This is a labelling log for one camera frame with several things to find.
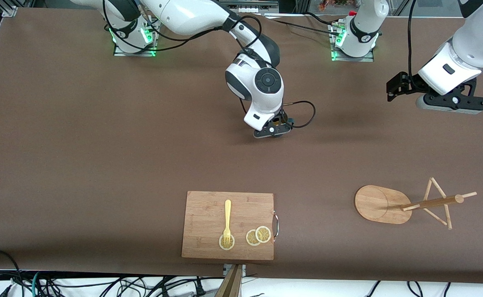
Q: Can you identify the metal bracket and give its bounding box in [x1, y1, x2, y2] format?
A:
[223, 264, 246, 278]

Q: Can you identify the wooden cup rack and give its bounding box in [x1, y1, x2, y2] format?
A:
[354, 177, 478, 230]

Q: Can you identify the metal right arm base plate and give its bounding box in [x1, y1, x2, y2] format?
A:
[113, 19, 159, 57]

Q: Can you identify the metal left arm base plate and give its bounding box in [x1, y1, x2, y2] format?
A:
[329, 21, 376, 63]

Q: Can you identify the yellow plastic fork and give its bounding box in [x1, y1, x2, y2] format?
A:
[223, 200, 232, 245]

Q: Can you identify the grey power strip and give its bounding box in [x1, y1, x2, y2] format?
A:
[225, 0, 279, 13]

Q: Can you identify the black table cable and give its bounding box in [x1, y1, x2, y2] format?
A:
[262, 14, 342, 37]

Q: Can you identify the wooden post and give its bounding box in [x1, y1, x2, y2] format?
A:
[214, 264, 243, 297]

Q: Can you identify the lemon slice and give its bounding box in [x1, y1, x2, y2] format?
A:
[218, 233, 235, 251]
[246, 229, 262, 247]
[255, 226, 272, 243]

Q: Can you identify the bamboo cutting board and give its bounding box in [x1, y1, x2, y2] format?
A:
[181, 191, 275, 261]

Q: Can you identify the red orange object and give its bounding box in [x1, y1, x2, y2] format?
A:
[318, 0, 350, 12]

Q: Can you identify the aluminium frame corner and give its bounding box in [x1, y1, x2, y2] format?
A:
[2, 0, 18, 18]

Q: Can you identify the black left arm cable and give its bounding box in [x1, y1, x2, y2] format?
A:
[407, 0, 417, 80]

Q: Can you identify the black looped cable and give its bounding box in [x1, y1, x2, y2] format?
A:
[0, 249, 23, 290]

